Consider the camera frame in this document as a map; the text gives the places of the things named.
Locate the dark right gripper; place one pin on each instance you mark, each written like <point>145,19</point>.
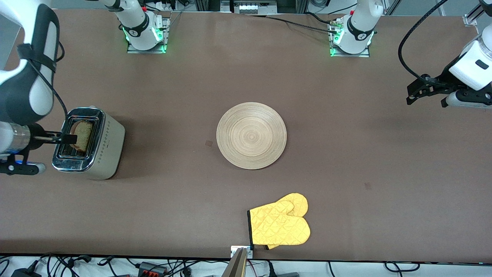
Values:
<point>35,139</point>

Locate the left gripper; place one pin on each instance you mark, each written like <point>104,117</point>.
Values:
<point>442,82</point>

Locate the slice of bread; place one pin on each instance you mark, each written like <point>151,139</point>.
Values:
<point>82,134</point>

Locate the round wooden plate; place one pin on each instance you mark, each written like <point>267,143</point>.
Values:
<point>251,135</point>

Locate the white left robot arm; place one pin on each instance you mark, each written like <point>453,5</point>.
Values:
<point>357,27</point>

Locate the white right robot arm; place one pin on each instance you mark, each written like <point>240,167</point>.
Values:
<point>40,96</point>

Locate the silver two-slot toaster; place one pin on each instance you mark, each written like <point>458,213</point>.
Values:
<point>109,154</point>

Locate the black power adapter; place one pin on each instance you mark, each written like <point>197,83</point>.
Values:
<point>25,273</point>

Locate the black orange terminal block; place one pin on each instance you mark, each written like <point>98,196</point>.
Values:
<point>153,268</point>

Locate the grey control box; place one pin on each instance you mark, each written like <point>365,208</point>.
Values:
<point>250,7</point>

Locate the yellow quilted oven mitt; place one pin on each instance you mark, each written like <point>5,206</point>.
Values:
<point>280,225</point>
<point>272,247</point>

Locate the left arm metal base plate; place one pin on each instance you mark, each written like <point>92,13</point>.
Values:
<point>367,54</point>

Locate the metal table corner bracket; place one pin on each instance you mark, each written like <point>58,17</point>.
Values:
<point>469,20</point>

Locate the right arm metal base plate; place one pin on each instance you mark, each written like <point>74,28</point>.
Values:
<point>131,49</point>

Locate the aluminium camera mount profile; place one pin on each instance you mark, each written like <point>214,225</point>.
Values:
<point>235,267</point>

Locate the small metal mounting bracket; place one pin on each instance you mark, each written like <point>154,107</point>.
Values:
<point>250,253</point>

